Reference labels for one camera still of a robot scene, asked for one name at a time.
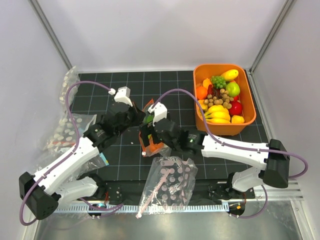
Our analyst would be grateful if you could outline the green bell pepper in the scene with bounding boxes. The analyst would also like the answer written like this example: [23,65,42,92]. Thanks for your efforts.
[143,113,154,125]

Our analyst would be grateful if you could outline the orange pumpkin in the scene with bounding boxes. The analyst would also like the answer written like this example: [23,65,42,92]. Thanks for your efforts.
[147,143,163,154]

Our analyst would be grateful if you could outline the clear bag orange zipper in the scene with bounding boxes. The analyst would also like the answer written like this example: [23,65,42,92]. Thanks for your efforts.
[139,98,172,157]

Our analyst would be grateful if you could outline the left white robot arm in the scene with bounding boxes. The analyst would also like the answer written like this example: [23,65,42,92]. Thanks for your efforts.
[18,102,146,226]

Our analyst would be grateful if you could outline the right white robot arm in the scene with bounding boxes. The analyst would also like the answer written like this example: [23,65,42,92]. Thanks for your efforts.
[139,118,290,198]

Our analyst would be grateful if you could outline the clear bag pink dots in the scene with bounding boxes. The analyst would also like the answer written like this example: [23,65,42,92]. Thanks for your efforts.
[135,156,198,219]

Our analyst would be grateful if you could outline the clear bag white dots flat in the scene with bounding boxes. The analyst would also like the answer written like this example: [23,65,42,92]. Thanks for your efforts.
[38,112,97,152]

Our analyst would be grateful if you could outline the clear bag white dots upright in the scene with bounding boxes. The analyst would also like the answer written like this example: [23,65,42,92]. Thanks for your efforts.
[59,66,80,113]

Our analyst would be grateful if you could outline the black grid mat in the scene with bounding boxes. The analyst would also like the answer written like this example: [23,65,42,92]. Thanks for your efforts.
[71,70,249,181]

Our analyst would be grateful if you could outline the orange tangerine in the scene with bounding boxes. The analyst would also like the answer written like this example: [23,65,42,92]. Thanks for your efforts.
[195,86,208,100]

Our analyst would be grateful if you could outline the small orange persimmon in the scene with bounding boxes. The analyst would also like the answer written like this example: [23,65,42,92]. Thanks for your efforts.
[202,78,212,89]

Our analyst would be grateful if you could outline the brown longan cluster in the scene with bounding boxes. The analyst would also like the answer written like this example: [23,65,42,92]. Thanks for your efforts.
[203,88,234,110]

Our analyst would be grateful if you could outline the yellow lemon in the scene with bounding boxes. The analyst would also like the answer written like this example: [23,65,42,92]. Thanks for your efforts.
[231,115,245,124]

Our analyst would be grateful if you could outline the orange plastic basket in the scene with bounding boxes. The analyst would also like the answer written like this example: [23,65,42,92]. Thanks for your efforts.
[193,63,257,136]

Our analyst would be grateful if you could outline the green grapes bunch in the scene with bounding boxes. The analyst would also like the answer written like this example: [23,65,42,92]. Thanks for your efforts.
[210,75,227,89]

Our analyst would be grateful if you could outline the red pomegranate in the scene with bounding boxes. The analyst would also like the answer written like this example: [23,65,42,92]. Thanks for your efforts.
[229,101,243,116]

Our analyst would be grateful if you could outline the yellow mango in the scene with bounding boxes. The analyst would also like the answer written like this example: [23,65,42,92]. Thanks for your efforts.
[220,69,239,82]

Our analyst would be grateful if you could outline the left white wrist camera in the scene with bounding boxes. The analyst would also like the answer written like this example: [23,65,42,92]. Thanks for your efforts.
[114,86,133,107]

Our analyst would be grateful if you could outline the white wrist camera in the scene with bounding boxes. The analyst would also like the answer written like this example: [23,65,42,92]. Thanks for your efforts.
[147,102,168,126]
[114,86,133,107]

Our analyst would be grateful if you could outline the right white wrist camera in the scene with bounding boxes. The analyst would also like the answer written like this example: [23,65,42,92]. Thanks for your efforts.
[147,102,168,126]

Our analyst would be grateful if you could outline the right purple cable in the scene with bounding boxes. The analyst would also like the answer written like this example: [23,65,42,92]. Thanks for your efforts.
[149,88,309,219]

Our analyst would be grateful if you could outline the purple cable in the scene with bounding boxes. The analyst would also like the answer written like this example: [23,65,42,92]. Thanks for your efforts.
[149,88,309,219]
[19,80,124,227]

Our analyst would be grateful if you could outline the aluminium cable rail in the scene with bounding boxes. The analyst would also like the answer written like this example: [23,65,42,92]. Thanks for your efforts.
[54,201,229,215]

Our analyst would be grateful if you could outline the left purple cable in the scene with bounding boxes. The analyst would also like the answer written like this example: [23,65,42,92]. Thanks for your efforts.
[19,80,124,227]

